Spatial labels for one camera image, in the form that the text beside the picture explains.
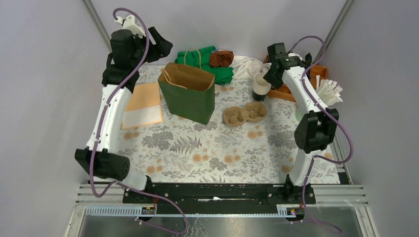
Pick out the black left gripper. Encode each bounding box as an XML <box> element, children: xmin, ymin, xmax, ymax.
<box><xmin>131</xmin><ymin>27</ymin><xmax>174</xmax><ymax>68</ymax></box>

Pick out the green paper bag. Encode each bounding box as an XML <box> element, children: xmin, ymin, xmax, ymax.
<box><xmin>158</xmin><ymin>62</ymin><xmax>215</xmax><ymax>125</ymax></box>

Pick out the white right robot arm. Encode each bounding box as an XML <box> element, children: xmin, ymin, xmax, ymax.
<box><xmin>263</xmin><ymin>43</ymin><xmax>339</xmax><ymax>203</ymax></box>

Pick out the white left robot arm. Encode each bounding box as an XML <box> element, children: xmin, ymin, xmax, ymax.
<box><xmin>75</xmin><ymin>27</ymin><xmax>173</xmax><ymax>203</ymax></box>

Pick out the white folded towel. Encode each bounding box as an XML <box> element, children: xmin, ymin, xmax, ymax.
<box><xmin>261</xmin><ymin>63</ymin><xmax>272</xmax><ymax>73</ymax></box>

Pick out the black crumpled bag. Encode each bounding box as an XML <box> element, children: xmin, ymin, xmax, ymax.
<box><xmin>303</xmin><ymin>53</ymin><xmax>313</xmax><ymax>67</ymax></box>

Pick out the wooden compartment tray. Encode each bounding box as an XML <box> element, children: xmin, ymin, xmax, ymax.
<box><xmin>264</xmin><ymin>53</ymin><xmax>328</xmax><ymax>102</ymax></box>

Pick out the stack of paper cups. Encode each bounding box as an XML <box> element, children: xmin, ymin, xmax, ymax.
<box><xmin>252</xmin><ymin>73</ymin><xmax>272</xmax><ymax>102</ymax></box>

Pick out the white cloth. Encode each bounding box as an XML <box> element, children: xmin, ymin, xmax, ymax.
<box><xmin>230</xmin><ymin>55</ymin><xmax>263</xmax><ymax>80</ymax></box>

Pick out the green cloth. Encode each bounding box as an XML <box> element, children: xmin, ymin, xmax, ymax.
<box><xmin>174</xmin><ymin>46</ymin><xmax>234</xmax><ymax>85</ymax></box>

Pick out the white paper straws bundle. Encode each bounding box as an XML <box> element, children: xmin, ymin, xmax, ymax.
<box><xmin>316</xmin><ymin>79</ymin><xmax>343</xmax><ymax>106</ymax></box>

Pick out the green straw holder cup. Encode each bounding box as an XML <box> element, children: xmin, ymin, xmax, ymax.
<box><xmin>295</xmin><ymin>108</ymin><xmax>303</xmax><ymax>122</ymax></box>

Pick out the brown cloth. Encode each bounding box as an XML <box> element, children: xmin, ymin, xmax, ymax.
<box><xmin>209</xmin><ymin>50</ymin><xmax>234</xmax><ymax>68</ymax></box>

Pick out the floral table mat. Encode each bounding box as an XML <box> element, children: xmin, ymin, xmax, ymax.
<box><xmin>92</xmin><ymin>65</ymin><xmax>343</xmax><ymax>185</ymax></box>

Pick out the white cup lid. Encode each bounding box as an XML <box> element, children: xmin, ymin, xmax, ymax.
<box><xmin>314</xmin><ymin>148</ymin><xmax>334</xmax><ymax>160</ymax></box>

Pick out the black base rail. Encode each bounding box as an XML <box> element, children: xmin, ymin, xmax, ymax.
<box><xmin>123</xmin><ymin>182</ymin><xmax>317</xmax><ymax>215</ymax></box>

